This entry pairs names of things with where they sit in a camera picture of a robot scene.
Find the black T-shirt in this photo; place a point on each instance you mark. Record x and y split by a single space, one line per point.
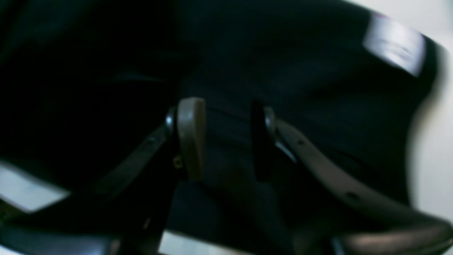
84 82

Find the white garment label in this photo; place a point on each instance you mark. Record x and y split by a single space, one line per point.
395 44

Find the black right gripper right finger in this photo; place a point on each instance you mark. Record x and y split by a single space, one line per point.
410 232

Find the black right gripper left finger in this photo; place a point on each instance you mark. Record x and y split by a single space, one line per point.
126 211

